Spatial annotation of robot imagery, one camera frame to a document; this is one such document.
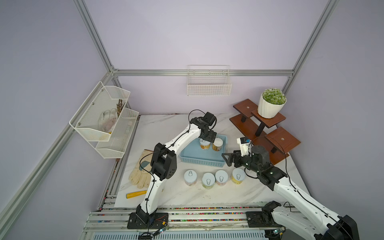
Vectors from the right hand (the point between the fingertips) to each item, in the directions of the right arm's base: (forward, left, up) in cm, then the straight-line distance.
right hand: (229, 155), depth 80 cm
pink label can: (-8, +21, -11) cm, 25 cm away
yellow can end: (-7, -6, -12) cm, 15 cm away
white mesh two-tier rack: (+15, +67, +15) cm, 70 cm away
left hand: (+16, +12, -5) cm, 20 cm away
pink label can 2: (-9, +4, -10) cm, 14 cm away
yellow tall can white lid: (+14, +4, -10) cm, 17 cm away
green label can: (-10, +12, -11) cm, 19 cm away
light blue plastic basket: (+10, +19, -16) cm, 27 cm away
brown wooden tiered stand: (+23, -27, -9) cm, 37 cm away
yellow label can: (+14, +12, -11) cm, 21 cm away
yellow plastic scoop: (-15, +53, -13) cm, 56 cm away
